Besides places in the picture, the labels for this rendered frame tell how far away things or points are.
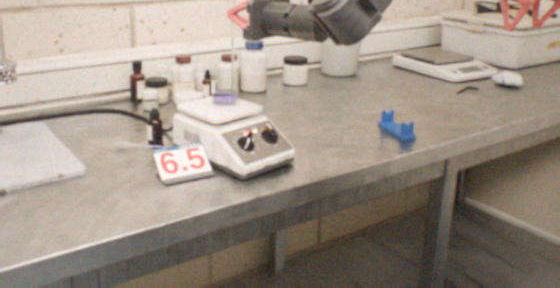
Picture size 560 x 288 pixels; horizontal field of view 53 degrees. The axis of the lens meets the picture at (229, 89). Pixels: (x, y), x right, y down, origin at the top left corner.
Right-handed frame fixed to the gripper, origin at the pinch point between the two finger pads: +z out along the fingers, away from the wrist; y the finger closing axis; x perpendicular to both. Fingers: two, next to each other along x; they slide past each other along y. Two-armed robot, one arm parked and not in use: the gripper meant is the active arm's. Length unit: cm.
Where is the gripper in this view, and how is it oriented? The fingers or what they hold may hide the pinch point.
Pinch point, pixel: (232, 13)
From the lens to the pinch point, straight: 101.8
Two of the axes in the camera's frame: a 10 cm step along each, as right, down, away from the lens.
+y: -6.8, 1.9, -7.0
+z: -7.3, -1.8, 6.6
